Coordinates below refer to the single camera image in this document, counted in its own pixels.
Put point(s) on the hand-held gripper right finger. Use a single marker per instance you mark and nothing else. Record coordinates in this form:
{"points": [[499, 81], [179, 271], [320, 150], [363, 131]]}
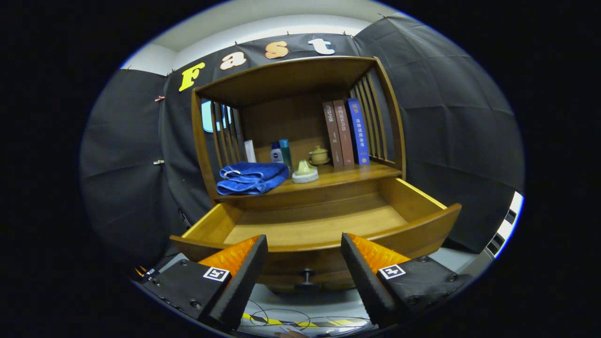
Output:
{"points": [[368, 281]]}

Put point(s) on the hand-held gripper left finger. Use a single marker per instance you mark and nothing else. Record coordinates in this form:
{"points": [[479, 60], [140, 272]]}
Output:
{"points": [[242, 286]]}

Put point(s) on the wooden drawer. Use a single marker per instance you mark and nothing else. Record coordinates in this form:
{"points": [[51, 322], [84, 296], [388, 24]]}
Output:
{"points": [[305, 225]]}

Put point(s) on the wooden cabinet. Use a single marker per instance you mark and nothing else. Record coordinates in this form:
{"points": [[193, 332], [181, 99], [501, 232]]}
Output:
{"points": [[281, 117]]}

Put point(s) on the yellow black floor tape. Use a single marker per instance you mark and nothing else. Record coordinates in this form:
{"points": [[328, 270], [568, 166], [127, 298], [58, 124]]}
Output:
{"points": [[305, 324]]}

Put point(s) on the blue folded towel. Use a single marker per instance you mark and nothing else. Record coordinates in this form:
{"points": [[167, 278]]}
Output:
{"points": [[253, 178]]}

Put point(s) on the beige lidded teacup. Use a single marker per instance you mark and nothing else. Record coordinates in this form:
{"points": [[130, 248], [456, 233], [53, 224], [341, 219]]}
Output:
{"points": [[319, 156]]}

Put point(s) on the white card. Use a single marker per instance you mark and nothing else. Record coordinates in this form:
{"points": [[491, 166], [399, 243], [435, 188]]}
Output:
{"points": [[250, 151]]}

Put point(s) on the white and blue bottle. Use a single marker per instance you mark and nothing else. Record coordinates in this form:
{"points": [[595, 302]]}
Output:
{"points": [[277, 155]]}

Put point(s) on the teal bottle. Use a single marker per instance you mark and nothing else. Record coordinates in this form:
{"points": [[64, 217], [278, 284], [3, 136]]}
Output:
{"points": [[284, 150]]}

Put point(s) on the reddish brown book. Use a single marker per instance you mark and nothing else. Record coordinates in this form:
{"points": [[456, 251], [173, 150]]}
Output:
{"points": [[343, 134]]}

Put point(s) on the blue book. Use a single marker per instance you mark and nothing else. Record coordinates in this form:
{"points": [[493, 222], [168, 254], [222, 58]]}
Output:
{"points": [[358, 131]]}

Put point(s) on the dark brown book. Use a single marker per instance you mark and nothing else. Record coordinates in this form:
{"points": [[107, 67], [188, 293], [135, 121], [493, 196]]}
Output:
{"points": [[332, 134]]}

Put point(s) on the white slotted appliance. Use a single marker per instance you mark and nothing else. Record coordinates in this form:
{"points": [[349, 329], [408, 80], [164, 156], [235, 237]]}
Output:
{"points": [[509, 220]]}

